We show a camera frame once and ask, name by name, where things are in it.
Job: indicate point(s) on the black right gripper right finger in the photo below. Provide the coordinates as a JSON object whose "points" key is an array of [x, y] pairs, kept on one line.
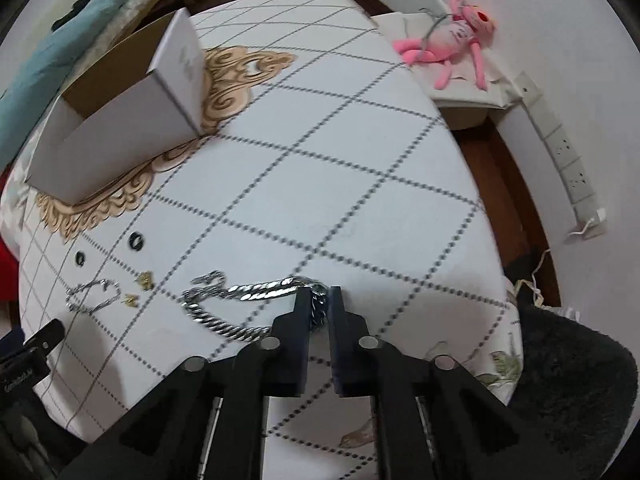
{"points": [[365, 365]]}

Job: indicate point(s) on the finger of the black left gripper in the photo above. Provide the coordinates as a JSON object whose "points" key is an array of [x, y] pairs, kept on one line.
{"points": [[47, 338]]}

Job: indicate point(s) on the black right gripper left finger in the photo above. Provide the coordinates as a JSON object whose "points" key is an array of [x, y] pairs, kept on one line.
{"points": [[274, 367]]}

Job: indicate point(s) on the gold earring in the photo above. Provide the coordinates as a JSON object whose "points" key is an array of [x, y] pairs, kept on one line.
{"points": [[145, 281], [131, 300]]}

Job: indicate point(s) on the white cardboard box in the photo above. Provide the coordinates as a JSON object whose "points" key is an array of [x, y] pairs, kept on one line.
{"points": [[139, 100]]}

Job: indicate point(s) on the red bed sheet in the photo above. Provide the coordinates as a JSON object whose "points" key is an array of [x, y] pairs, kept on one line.
{"points": [[10, 255]]}

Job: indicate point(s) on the white diamond pattern tablecloth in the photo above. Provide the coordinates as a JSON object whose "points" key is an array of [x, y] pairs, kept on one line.
{"points": [[321, 163]]}

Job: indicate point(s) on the light blue quilt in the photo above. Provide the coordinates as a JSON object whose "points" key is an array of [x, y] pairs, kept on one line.
{"points": [[42, 75]]}

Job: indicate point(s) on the white power strip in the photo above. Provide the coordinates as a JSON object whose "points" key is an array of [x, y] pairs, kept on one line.
{"points": [[590, 215]]}

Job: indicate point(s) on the checkered mattress pad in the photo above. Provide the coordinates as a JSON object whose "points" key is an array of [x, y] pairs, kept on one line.
{"points": [[128, 18]]}

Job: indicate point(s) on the pink panther plush toy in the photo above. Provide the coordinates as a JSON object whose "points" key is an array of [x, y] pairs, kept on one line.
{"points": [[466, 28]]}

